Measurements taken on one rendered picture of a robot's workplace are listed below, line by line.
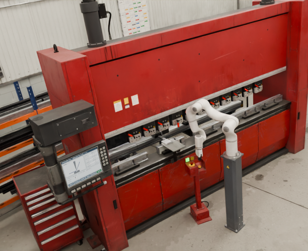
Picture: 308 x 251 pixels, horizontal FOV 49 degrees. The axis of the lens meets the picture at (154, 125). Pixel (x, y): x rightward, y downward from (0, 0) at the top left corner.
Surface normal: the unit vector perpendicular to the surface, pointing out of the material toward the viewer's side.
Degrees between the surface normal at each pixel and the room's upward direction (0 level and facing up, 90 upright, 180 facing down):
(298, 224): 0
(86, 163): 90
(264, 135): 90
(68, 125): 90
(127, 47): 90
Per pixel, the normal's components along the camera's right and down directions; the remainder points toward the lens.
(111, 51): 0.53, 0.29
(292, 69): -0.84, 0.33
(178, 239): -0.13, -0.90
